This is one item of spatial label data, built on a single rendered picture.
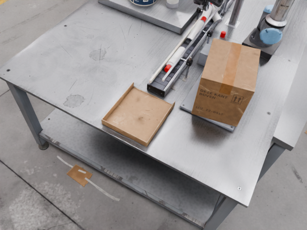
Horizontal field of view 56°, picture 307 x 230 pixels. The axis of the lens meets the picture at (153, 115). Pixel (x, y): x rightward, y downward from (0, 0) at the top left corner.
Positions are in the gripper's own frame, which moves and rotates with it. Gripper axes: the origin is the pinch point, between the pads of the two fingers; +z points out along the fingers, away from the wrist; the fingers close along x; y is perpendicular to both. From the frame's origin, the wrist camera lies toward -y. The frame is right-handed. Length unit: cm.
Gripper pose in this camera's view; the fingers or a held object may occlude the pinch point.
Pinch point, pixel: (207, 9)
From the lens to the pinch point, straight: 194.9
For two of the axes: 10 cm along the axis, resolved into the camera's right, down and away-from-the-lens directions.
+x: -4.5, 8.9, -0.8
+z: 1.9, 1.8, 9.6
